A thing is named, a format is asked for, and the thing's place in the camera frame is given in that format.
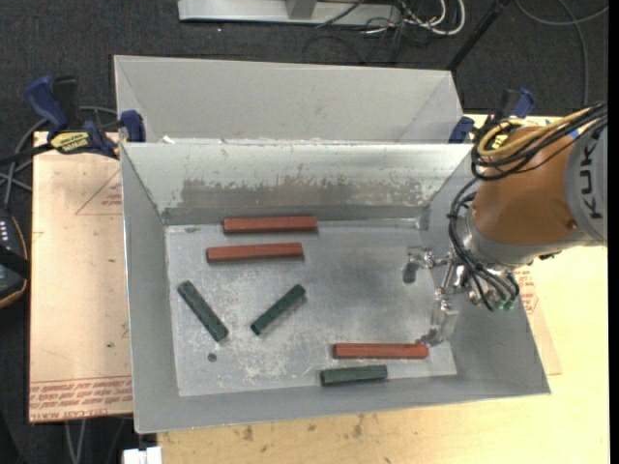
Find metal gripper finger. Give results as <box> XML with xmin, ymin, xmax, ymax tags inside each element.
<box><xmin>416</xmin><ymin>286</ymin><xmax>459</xmax><ymax>347</ymax></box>
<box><xmin>400</xmin><ymin>246</ymin><xmax>439</xmax><ymax>284</ymax></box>

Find red-brown flat block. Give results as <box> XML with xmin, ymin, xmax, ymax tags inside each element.
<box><xmin>222</xmin><ymin>216</ymin><xmax>319</xmax><ymax>235</ymax></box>
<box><xmin>331</xmin><ymin>342</ymin><xmax>430</xmax><ymax>361</ymax></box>
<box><xmin>205</xmin><ymin>242</ymin><xmax>305</xmax><ymax>265</ymax></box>

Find dark green flat block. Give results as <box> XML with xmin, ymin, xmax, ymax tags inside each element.
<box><xmin>250</xmin><ymin>283</ymin><xmax>308</xmax><ymax>336</ymax></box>
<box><xmin>319</xmin><ymin>364</ymin><xmax>389</xmax><ymax>388</ymax></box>
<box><xmin>176</xmin><ymin>279</ymin><xmax>230</xmax><ymax>343</ymax></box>

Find grey metal bin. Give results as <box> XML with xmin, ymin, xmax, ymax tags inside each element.
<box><xmin>113</xmin><ymin>54</ymin><xmax>552</xmax><ymax>435</ymax></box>

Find brown cardboard board red print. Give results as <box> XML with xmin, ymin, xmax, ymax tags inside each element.
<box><xmin>27</xmin><ymin>130</ymin><xmax>565</xmax><ymax>425</ymax></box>

